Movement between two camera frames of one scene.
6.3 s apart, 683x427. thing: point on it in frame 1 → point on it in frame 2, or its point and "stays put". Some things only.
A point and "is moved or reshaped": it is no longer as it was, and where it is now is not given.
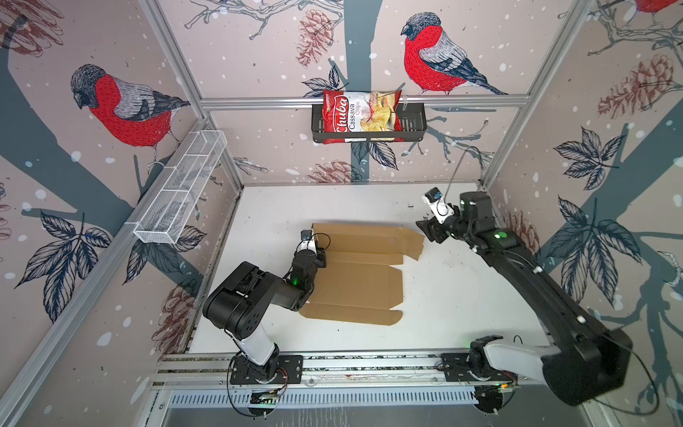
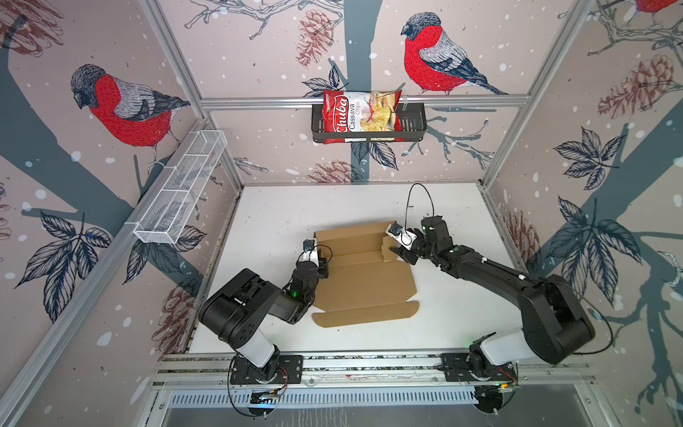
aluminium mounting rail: [213, 369] stays put
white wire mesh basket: [160, 221] stays put
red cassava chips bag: [357, 111] stays put
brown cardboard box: [358, 284] is moved or reshaped
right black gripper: [431, 229] → [404, 254]
